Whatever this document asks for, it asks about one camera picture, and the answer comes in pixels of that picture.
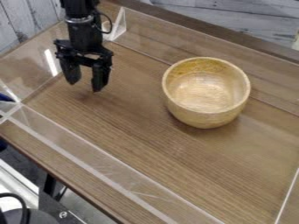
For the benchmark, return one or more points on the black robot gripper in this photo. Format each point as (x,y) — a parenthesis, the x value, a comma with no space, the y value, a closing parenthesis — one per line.
(82,50)

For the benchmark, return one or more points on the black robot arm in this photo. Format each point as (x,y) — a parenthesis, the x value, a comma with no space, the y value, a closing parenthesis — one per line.
(85,8)

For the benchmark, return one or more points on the light wooden bowl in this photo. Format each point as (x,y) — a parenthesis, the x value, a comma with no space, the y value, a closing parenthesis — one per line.
(205,91)

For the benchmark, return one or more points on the blue object at edge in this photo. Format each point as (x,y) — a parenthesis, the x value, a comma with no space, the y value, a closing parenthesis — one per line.
(5,98)

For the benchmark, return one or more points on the black table leg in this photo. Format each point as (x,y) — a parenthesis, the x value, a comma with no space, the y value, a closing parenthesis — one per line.
(49,185)

